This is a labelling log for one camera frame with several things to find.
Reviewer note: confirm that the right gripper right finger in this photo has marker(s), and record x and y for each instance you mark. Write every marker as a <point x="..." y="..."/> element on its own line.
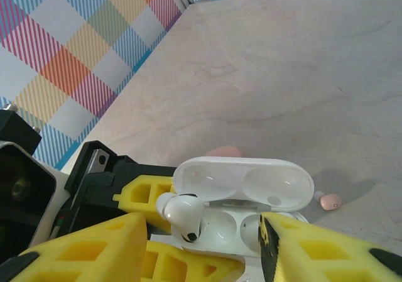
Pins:
<point x="329" y="257"/>

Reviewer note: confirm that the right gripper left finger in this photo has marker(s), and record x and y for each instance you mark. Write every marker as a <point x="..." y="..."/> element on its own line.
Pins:
<point x="94" y="247"/>

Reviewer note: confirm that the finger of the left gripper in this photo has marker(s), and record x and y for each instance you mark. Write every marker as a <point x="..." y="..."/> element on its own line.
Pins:
<point x="188" y="266"/>
<point x="147" y="197"/>

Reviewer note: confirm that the white earbud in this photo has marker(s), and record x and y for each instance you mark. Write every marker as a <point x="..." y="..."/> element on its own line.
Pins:
<point x="183" y="209"/>

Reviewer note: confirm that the pink earbud charging case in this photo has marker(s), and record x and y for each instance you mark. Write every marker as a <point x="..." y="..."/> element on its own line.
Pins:
<point x="224" y="151"/>

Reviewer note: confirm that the white earbud charging case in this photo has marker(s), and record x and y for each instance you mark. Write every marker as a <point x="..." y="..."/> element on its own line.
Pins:
<point x="242" y="181"/>

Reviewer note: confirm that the pink earbud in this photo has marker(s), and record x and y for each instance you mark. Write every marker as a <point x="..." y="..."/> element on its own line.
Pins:
<point x="329" y="200"/>

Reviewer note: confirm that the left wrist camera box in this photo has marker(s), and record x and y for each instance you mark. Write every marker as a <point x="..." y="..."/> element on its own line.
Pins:
<point x="50" y="200"/>

